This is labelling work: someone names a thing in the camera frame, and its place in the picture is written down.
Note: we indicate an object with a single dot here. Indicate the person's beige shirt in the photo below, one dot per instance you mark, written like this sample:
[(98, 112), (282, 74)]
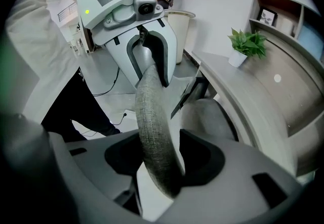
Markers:
[(45, 53)]

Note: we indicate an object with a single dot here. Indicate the white power strip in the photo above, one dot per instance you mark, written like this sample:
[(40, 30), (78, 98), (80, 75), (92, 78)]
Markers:
[(129, 113)]

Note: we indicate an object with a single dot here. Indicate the curved grey reception desk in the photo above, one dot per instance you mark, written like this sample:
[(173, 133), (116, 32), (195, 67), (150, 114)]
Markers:
[(240, 86)]

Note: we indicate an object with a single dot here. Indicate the black picture frame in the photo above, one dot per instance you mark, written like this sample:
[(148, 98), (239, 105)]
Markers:
[(267, 17)]

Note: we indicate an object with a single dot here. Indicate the metal stair railing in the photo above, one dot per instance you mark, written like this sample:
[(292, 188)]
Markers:
[(67, 11)]

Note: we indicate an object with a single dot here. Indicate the person's black trousers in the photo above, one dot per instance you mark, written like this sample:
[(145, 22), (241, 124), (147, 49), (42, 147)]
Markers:
[(76, 106)]

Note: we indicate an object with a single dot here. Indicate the grey fabric chair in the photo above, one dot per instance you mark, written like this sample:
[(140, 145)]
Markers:
[(152, 122)]

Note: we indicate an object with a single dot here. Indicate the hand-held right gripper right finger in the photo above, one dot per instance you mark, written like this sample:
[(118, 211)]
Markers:
[(233, 180)]

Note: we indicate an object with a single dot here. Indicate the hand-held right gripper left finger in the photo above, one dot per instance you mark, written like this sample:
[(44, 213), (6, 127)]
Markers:
[(96, 167)]

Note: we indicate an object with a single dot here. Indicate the green potted plant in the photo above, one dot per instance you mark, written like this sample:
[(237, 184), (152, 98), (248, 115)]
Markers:
[(246, 43)]

